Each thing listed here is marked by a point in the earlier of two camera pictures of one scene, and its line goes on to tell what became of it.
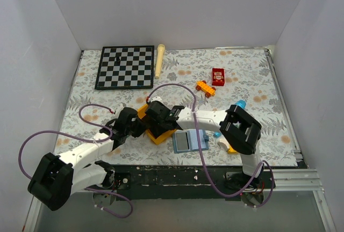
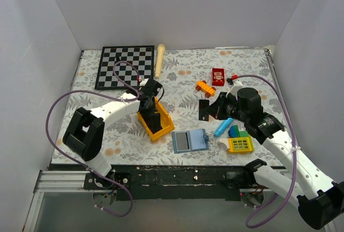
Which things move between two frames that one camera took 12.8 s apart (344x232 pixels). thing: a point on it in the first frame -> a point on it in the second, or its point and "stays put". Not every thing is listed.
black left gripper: (142, 128) -> (150, 110)
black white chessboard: (126, 67) stays put
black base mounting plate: (179, 182) stays put
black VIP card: (182, 141) stays put
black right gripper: (159, 129) -> (215, 109)
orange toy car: (208, 91) stays put
